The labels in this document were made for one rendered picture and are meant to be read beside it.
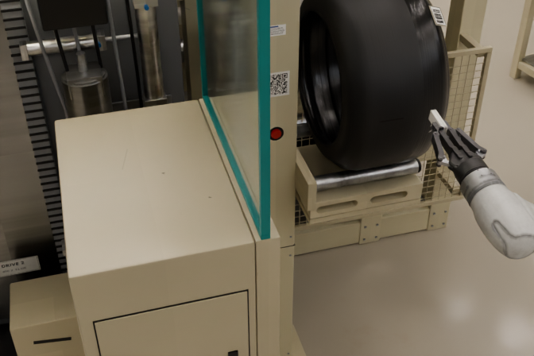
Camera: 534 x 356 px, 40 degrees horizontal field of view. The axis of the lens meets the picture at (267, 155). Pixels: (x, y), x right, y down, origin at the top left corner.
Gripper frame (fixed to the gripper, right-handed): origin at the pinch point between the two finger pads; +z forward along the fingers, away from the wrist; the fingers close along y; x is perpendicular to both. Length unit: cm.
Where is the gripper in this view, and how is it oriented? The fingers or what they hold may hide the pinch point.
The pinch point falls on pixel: (438, 122)
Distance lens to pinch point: 186.0
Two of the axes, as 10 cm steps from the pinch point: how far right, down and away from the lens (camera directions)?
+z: -2.7, -6.7, 6.9
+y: -9.6, 1.6, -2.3
